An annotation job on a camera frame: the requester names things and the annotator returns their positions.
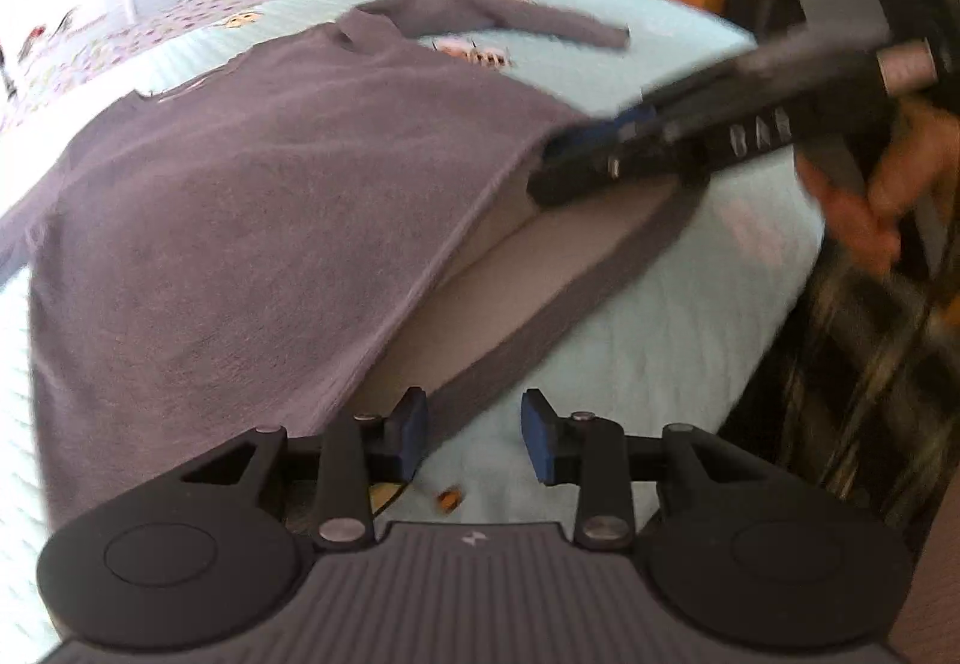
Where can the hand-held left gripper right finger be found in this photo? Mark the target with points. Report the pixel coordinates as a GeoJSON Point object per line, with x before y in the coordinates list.
{"type": "Point", "coordinates": [538, 439]}

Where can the mint bee-print quilt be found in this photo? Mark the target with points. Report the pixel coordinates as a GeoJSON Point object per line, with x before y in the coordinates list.
{"type": "Point", "coordinates": [675, 349]}

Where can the grey sweater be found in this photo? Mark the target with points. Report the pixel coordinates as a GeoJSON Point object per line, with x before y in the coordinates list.
{"type": "Point", "coordinates": [225, 184]}

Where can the person's plaid clothing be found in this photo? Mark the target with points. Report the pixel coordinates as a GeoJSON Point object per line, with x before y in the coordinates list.
{"type": "Point", "coordinates": [862, 371]}

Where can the floral bed sheet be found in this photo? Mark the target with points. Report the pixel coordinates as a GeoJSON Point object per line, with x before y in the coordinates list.
{"type": "Point", "coordinates": [90, 48]}

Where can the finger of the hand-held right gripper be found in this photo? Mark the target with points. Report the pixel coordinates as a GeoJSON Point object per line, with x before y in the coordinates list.
{"type": "Point", "coordinates": [675, 150]}
{"type": "Point", "coordinates": [750, 75]}

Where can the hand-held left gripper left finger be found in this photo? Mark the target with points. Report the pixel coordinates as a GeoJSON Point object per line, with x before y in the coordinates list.
{"type": "Point", "coordinates": [411, 435]}

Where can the person's right hand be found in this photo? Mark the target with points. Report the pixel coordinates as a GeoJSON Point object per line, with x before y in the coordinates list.
{"type": "Point", "coordinates": [892, 199]}

